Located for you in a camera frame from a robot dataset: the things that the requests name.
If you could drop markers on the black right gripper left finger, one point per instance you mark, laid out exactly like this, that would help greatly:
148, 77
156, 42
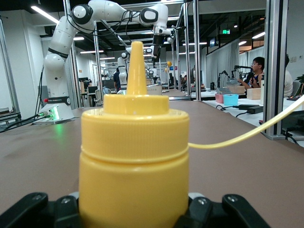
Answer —
35, 211

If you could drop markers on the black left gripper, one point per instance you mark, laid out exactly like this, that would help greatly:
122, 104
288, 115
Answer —
157, 40

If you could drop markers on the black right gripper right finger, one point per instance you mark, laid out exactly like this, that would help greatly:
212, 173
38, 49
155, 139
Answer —
225, 211

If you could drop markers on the yellow squeeze bottle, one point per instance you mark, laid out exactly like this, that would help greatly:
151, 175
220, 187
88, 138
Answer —
133, 166

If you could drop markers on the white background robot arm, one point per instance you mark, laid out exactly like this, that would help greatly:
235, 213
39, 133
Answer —
154, 72
122, 76

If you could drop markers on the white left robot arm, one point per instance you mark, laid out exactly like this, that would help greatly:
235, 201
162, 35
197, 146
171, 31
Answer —
59, 47

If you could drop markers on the yellow ball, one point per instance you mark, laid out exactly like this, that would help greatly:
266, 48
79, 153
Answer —
169, 63

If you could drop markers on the cream and chrome toaster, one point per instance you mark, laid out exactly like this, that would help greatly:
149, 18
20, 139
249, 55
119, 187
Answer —
154, 90

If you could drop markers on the standing person in dark shirt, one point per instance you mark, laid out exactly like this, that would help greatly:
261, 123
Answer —
116, 80

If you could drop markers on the hanging monitor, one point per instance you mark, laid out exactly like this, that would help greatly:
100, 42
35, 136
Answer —
212, 42

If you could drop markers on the white curtain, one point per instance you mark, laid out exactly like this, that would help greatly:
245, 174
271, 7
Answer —
221, 64

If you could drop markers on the office chair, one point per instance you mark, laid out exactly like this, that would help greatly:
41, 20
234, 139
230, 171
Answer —
98, 95

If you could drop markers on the green exit sign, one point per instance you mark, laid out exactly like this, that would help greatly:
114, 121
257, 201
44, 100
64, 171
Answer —
226, 31

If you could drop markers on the pink plastic box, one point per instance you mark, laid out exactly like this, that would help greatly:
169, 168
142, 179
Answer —
219, 98

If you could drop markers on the light blue plastic box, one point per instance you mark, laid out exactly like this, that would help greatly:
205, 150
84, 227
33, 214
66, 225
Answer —
230, 99

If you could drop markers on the wooden box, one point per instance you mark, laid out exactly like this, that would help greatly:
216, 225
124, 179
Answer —
254, 93
236, 89

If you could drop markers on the seated person with glasses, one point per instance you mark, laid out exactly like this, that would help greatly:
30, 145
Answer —
257, 73

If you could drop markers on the ceiling light strip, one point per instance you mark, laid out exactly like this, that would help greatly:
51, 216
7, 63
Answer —
258, 35
45, 14

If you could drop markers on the black power adapter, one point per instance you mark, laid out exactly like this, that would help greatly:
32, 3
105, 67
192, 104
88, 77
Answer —
251, 108

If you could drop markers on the black desk device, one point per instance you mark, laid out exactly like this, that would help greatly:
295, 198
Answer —
294, 118

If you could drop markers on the person in white shirt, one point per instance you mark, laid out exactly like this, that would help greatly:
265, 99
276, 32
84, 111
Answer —
288, 83

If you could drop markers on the green plant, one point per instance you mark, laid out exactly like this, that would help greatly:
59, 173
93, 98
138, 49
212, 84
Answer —
300, 79

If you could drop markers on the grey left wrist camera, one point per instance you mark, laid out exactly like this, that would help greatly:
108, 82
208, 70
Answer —
171, 39

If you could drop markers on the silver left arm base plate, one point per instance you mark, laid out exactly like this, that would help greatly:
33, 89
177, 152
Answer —
54, 121

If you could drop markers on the wide aluminium frame post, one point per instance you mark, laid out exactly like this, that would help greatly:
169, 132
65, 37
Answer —
275, 71

